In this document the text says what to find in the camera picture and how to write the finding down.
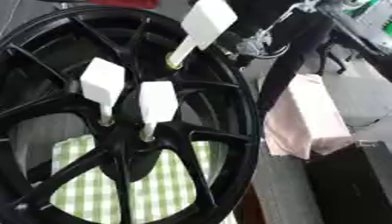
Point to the red object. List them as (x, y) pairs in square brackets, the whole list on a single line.
[(125, 3)]

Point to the black case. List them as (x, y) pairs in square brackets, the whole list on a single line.
[(352, 183)]

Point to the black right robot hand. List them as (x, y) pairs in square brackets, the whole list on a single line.
[(296, 49)]

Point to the white pin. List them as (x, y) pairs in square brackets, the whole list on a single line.
[(102, 81), (157, 102), (208, 20)]

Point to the black chair base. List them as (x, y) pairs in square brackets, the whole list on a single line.
[(331, 58)]

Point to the black spoked wheel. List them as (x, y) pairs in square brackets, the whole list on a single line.
[(61, 102)]

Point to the pale pink cloth bundle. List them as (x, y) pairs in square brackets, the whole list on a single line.
[(303, 116)]

